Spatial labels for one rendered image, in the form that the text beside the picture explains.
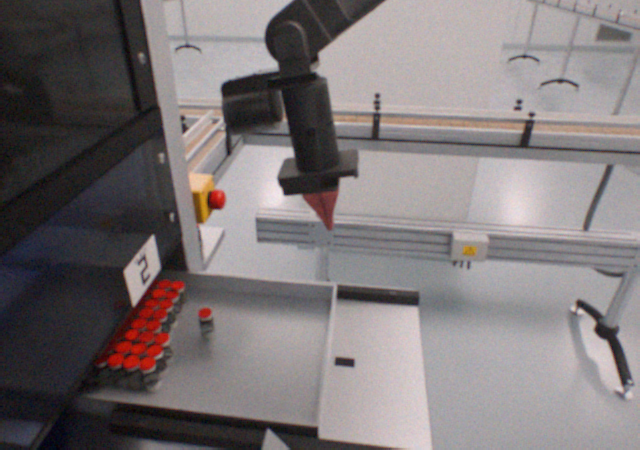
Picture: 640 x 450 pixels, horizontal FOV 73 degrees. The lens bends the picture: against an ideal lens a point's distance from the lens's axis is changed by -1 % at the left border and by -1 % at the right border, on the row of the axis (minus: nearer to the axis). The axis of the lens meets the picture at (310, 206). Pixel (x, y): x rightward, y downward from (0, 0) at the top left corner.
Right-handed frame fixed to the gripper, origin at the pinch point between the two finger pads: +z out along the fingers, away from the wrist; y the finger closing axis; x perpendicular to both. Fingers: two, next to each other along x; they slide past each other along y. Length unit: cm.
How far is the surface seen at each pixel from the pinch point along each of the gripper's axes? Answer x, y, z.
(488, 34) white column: -142, -55, 4
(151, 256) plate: 3.9, 25.5, 0.3
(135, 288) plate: 9.2, 25.8, 1.6
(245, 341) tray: 4.9, 15.4, 16.7
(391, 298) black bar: -6.1, -7.0, 19.7
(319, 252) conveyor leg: -87, 21, 65
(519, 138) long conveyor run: -81, -50, 25
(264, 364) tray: 8.9, 11.7, 17.3
